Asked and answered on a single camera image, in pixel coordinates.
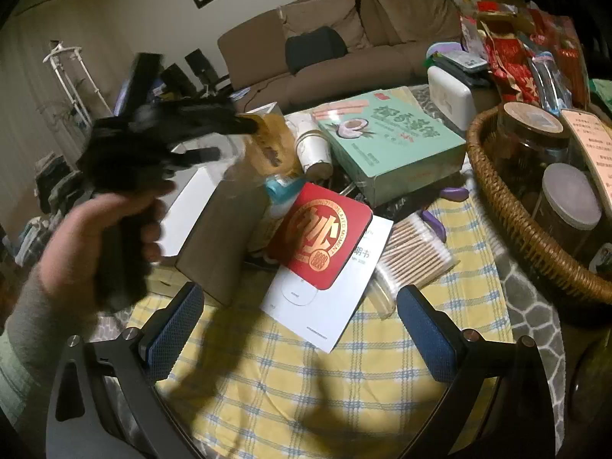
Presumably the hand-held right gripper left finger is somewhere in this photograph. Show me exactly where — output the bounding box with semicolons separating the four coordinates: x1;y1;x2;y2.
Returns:
48;281;206;459

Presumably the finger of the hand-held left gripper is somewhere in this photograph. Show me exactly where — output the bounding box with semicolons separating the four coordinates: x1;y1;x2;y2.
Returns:
165;103;261;142
174;148;221;166

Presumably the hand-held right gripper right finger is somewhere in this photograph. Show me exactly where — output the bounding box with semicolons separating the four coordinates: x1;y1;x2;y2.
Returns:
396;285;567;459

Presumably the clear yellow plastic container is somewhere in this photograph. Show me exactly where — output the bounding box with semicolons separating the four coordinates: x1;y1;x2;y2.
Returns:
225;112;299;187

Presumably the white storage box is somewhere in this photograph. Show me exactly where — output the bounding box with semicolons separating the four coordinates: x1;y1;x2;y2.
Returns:
146;167;277;308

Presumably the red square box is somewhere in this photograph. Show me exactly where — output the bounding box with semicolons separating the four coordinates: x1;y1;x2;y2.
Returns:
267;182;373;291

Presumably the person's left forearm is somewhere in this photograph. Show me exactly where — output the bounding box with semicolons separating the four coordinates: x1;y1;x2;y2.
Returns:
0;272;101;445

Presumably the person's left hand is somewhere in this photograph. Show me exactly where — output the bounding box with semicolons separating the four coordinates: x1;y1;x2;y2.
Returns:
38;182;175;317

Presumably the pile of clothes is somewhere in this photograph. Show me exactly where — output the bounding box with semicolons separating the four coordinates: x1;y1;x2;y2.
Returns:
33;153;88;216

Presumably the pack of cotton swabs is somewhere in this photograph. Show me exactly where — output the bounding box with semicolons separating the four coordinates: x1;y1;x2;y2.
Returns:
373;213;460;314

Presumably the white paper cup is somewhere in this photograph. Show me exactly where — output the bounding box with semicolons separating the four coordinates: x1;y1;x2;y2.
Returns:
294;127;333;179
284;111;322;142

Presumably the blue capped tube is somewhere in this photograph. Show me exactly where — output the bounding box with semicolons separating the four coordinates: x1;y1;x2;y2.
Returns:
265;174;307;202

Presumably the white instruction booklet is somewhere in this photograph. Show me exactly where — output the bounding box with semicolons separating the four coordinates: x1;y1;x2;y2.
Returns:
260;215;394;353

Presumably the white coat rack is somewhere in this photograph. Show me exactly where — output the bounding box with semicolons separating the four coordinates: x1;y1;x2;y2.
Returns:
42;41;108;127

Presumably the black cushion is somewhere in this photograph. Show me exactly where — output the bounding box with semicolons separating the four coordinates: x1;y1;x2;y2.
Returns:
285;26;347;75

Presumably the yellow checkered tablecloth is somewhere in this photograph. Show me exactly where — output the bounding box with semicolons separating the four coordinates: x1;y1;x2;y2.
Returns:
96;191;517;459

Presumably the wicker basket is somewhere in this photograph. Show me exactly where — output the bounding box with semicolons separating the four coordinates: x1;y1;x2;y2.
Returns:
466;103;612;316

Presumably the brown throw pillow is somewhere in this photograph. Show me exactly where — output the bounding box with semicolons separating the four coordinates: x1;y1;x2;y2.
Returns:
280;0;371;53

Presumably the brown sofa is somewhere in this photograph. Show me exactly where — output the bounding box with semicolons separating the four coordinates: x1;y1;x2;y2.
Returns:
217;0;479;113

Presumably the mint green box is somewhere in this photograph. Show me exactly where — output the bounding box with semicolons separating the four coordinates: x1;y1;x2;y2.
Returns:
313;87;467;206

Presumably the glass jar grey lid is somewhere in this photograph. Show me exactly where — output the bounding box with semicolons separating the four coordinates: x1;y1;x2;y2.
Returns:
533;163;602;259

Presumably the glass jar brown lid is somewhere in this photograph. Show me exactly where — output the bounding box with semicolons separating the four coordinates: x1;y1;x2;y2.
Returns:
497;103;570;187

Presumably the white tissue box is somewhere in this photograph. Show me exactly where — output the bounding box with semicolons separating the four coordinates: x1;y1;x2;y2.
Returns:
427;64;476;130

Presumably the purple bowl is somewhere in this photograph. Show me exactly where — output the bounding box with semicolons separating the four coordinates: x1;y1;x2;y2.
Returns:
427;42;464;60

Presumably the paper note card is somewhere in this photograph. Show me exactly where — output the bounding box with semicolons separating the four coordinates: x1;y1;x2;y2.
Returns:
560;109;612;187

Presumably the black electronic device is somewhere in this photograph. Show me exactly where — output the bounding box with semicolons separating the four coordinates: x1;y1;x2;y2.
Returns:
440;50;493;88

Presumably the pink clear packet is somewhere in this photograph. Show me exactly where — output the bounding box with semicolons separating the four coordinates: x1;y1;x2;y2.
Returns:
460;14;489;60

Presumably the clear blue packet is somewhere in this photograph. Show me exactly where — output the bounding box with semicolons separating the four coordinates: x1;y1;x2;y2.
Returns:
528;52;572;116

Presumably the red snack packet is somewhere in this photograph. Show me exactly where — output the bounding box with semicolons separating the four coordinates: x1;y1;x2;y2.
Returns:
484;33;540;105
540;12;590;108

